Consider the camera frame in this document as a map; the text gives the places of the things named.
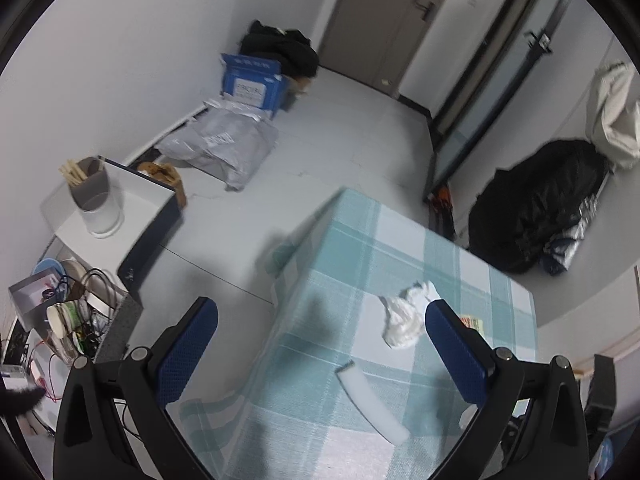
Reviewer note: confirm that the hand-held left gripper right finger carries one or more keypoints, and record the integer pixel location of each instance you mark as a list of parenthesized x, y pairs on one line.
[(456, 355)]

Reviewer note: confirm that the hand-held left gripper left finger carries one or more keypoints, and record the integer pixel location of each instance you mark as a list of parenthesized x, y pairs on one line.
[(187, 350)]

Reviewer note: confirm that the large white tissue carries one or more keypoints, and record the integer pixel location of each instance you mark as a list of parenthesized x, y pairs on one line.
[(402, 317)]

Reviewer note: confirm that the white foam strip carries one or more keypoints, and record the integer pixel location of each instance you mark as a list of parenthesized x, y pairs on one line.
[(370, 402)]

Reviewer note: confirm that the grey speckled storage box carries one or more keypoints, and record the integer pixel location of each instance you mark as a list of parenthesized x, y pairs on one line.
[(117, 325)]

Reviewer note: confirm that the teal plaid tablecloth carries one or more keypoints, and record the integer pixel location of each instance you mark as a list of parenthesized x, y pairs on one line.
[(330, 310)]

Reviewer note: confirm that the navy and white box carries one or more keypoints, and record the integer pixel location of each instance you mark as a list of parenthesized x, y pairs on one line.
[(145, 220)]

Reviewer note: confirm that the orange and black tool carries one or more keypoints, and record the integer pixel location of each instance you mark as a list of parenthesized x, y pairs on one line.
[(442, 210)]

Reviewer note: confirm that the light blue round lid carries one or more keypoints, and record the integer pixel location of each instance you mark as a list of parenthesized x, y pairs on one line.
[(46, 266)]

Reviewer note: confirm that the large black bag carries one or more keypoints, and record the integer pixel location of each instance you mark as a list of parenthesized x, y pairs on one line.
[(535, 205)]

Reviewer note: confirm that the clear cup with grey liner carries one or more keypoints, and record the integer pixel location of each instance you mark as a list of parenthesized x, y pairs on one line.
[(97, 205)]

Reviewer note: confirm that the brown crumpled paper bag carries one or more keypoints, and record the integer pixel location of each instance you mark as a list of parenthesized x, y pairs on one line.
[(167, 177)]

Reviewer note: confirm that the dark cloth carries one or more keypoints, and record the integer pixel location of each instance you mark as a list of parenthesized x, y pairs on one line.
[(20, 397)]

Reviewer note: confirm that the grey plastic mailer bag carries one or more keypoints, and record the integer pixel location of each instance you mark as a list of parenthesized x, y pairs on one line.
[(220, 147)]

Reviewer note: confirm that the bundle of wooden chopsticks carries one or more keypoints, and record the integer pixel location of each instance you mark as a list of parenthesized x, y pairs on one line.
[(74, 172)]

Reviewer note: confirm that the black framed glass door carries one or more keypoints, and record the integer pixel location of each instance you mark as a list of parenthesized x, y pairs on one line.
[(495, 90)]

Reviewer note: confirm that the blue cardboard box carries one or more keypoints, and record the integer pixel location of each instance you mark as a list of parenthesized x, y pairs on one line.
[(255, 85)]

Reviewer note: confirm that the cream cloth bag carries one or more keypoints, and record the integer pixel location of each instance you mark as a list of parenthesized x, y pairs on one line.
[(617, 115)]

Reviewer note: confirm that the black backpack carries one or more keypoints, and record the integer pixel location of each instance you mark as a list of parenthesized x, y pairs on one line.
[(285, 47)]

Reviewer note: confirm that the beige room door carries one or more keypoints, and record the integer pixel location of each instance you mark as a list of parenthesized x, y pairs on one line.
[(385, 20)]

